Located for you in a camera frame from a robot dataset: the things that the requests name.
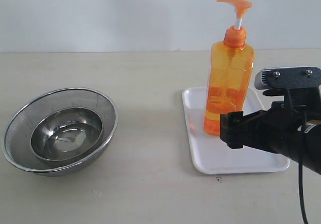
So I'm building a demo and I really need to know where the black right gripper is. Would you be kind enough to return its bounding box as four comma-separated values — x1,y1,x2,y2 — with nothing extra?
220,87,320,159

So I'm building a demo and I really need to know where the orange pump soap bottle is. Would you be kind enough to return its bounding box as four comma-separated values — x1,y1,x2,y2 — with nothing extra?
203,0,255,136

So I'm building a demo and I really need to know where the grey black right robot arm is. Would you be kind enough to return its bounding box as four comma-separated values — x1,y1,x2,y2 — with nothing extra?
220,87,320,173

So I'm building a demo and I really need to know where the small stainless steel bowl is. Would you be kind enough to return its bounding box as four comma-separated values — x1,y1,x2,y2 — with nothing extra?
30,107,104,167

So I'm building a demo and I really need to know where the steel mesh colander bowl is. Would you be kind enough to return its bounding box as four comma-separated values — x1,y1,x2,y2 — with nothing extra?
2,88,118,177

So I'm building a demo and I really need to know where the white rectangular plastic tray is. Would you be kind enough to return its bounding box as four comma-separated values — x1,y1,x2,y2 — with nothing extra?
182,87,290,175

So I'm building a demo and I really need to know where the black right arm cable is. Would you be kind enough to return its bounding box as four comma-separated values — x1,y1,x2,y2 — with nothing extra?
297,108,310,224

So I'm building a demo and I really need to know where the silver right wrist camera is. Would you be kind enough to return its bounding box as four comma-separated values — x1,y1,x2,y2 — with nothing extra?
254,66,320,90

